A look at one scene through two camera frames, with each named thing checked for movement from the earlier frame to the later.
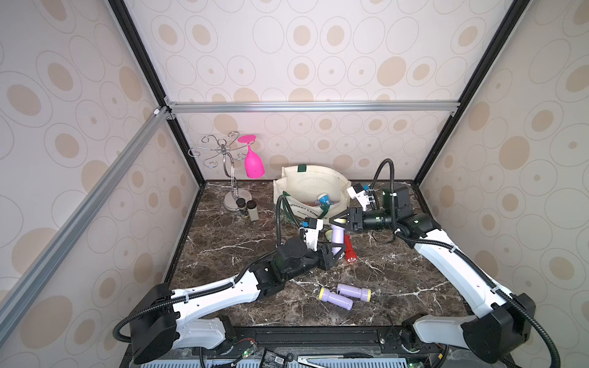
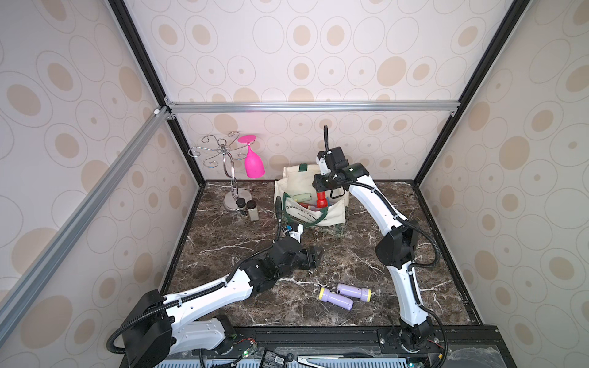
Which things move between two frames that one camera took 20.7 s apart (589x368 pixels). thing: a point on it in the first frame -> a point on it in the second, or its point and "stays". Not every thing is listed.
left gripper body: (309, 258) stays
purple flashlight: (363, 294) stays
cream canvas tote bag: (310, 192) stays
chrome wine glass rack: (209, 143) stays
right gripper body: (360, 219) -> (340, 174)
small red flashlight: (351, 256) -> (321, 202)
